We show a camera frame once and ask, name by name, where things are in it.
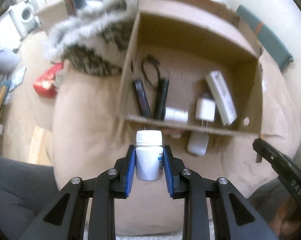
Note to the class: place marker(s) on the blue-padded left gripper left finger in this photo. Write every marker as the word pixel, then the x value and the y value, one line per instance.
pixel 125 173

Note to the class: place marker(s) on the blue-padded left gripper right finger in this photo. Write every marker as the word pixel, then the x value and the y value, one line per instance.
pixel 172 167

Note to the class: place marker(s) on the white pill bottle blue label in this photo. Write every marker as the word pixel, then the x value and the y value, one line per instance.
pixel 149 155

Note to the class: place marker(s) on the white earbuds case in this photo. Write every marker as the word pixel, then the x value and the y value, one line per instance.
pixel 198 143

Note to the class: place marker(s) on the white small bottle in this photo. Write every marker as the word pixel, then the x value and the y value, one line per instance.
pixel 176 115

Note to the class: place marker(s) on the white wall charger plug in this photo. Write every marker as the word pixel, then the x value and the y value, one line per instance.
pixel 205 110

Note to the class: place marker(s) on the white remote control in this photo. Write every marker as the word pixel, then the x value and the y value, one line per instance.
pixel 222 96

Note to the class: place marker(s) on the black stick device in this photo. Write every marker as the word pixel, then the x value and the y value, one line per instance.
pixel 160 104

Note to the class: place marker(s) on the black red flat device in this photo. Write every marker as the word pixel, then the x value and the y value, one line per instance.
pixel 141 98

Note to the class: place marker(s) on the open cardboard box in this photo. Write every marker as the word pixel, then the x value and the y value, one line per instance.
pixel 184 40

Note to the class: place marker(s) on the red snack packet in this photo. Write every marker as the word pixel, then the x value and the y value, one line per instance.
pixel 44 85

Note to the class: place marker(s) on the leopard print fluffy blanket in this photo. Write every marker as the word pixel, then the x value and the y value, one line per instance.
pixel 96 40

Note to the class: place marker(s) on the teal cushion with orange stripe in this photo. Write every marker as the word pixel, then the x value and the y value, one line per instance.
pixel 267 37

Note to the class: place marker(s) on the grey stuffed plastic bag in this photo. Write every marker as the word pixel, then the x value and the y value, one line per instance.
pixel 8 61

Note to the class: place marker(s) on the white washing machine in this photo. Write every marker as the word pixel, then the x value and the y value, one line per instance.
pixel 24 17

